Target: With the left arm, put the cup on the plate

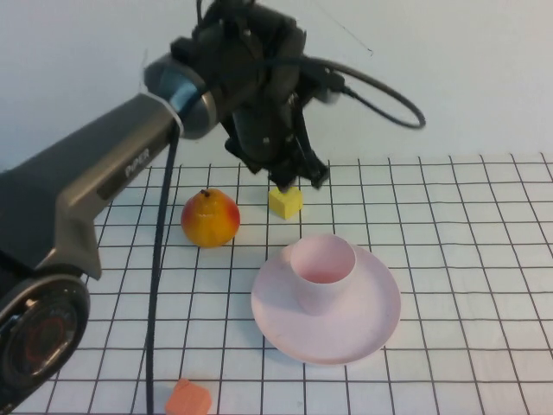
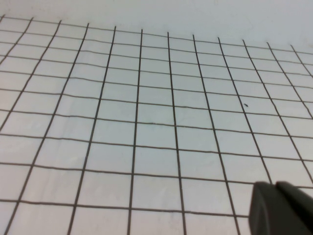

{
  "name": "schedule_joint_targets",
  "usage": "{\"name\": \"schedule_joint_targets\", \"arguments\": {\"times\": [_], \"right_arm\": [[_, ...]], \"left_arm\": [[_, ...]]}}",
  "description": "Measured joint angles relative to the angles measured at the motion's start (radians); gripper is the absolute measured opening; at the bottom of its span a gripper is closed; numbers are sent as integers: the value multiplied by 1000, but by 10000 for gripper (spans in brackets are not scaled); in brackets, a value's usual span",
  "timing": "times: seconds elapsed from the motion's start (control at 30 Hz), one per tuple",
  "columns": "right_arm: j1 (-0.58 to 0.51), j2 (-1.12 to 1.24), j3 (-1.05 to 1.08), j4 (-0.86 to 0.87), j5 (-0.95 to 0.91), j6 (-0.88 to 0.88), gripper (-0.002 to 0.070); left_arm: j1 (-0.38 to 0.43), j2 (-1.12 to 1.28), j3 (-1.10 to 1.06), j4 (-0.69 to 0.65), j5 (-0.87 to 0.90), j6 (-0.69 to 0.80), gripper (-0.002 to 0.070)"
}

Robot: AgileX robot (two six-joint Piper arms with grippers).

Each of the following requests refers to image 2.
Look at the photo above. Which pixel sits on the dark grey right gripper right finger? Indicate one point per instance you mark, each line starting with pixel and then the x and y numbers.
pixel 297 198

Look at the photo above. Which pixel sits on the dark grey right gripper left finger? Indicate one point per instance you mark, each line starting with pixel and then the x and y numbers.
pixel 266 215

